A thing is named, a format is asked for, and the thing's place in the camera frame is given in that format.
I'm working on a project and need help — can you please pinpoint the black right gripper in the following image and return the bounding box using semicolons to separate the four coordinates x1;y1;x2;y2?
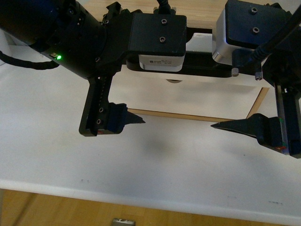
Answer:
210;2;301;159

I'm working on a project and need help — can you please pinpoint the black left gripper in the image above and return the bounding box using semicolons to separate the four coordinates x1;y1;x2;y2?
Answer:
43;1;145;137

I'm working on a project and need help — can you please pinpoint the black drawer handle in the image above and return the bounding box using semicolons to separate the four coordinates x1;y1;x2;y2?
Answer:
121;26;238;79

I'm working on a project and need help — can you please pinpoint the small metal object on floor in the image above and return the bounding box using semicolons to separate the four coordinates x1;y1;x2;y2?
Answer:
111;218;136;226

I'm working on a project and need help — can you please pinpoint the black cable right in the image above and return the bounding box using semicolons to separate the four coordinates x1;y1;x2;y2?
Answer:
246;0;301;66

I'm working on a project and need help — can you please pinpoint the black braided cable left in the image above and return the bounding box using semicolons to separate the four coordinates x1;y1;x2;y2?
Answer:
0;50;60;71

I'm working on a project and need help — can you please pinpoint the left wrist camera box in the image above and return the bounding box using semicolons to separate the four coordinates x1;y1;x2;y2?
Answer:
129;13;187;72

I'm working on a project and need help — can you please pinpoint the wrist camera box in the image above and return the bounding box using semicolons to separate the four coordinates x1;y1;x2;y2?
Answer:
212;0;292;65
129;13;187;72

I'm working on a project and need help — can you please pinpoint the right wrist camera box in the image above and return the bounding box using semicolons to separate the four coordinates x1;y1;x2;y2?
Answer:
212;0;292;65

